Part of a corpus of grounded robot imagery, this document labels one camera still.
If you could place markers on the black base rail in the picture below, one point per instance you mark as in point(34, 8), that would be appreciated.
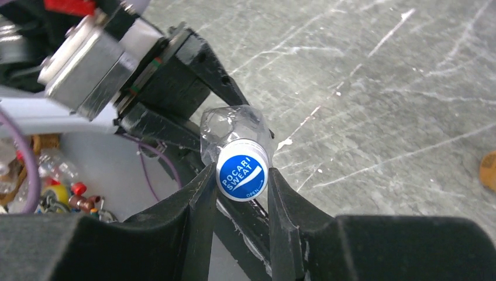
point(240, 244)

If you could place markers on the empty bottles in background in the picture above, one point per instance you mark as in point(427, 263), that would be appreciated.
point(53, 168)

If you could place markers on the clear crushed plastic bottle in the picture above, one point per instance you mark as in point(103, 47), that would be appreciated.
point(221, 126)

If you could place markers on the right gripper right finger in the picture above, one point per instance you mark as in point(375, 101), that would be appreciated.
point(308, 244)

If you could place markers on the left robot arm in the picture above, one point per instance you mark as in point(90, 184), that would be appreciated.
point(29, 33)

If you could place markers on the orange juice bottle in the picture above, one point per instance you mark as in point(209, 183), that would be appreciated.
point(487, 171)

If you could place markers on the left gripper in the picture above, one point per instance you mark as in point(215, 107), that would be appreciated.
point(170, 85)

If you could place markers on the yellow tape roll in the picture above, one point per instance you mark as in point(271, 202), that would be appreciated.
point(60, 192)

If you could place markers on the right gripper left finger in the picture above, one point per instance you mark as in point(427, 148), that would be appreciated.
point(170, 240)

